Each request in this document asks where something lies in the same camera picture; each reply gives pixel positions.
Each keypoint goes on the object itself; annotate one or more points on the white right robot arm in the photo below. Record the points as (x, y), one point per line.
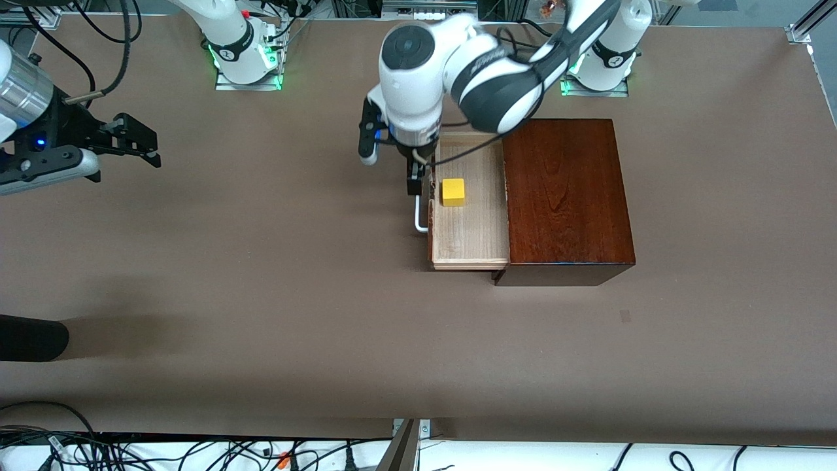
(229, 33)

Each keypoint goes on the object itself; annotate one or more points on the grey metal post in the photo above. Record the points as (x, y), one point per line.
(400, 451)

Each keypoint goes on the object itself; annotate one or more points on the silver bracket plate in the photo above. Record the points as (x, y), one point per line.
(425, 428)

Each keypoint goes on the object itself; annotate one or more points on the black cylinder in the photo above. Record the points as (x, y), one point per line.
(33, 337)

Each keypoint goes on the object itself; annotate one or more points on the yellow cube block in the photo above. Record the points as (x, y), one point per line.
(453, 193)

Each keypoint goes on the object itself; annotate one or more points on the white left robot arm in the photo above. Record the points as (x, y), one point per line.
(412, 85)

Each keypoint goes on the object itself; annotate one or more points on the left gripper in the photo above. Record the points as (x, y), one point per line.
(414, 171)

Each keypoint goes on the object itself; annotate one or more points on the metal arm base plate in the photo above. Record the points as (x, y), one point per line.
(261, 84)
(575, 93)

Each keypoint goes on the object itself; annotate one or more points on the dark brown wooden cabinet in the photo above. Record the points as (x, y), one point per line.
(565, 196)

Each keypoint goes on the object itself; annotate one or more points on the orange background object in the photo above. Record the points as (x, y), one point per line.
(549, 6)

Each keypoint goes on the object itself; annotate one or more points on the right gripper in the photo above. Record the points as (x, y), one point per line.
(67, 125)

